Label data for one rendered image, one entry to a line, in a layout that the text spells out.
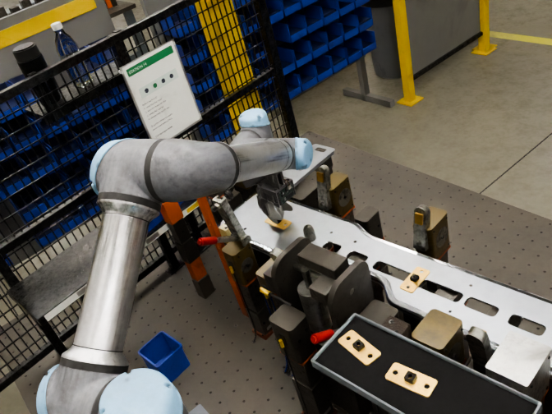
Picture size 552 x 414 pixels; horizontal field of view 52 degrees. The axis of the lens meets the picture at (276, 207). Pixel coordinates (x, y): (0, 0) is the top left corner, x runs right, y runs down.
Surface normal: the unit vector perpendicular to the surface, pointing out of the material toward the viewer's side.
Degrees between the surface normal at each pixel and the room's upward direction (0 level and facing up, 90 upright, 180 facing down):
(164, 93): 90
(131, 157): 31
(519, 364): 0
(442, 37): 90
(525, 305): 0
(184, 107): 90
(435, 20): 90
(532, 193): 0
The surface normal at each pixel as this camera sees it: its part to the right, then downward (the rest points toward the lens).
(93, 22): 0.61, 0.33
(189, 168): 0.35, 0.00
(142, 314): -0.24, -0.79
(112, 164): -0.46, -0.21
